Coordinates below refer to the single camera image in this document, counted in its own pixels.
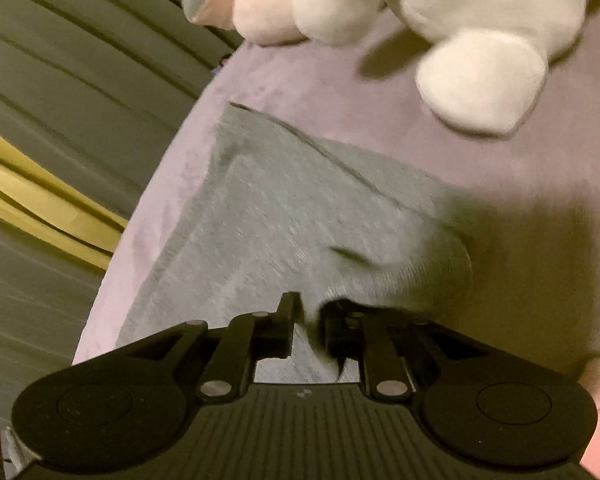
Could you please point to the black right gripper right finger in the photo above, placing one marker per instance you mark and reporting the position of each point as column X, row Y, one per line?
column 398, row 354

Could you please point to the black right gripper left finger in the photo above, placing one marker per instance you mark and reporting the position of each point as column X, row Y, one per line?
column 219, row 363

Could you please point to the grey sweatpants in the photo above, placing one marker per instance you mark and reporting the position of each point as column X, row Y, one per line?
column 281, row 211

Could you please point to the pink bed sheet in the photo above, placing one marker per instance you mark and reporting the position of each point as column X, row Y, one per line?
column 535, row 284

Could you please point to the yellow curtain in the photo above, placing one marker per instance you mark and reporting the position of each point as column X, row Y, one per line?
column 36, row 202

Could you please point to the grey-green curtain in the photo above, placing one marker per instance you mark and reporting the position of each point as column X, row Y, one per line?
column 93, row 91

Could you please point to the white plush toy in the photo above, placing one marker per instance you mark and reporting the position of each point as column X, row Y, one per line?
column 487, row 60

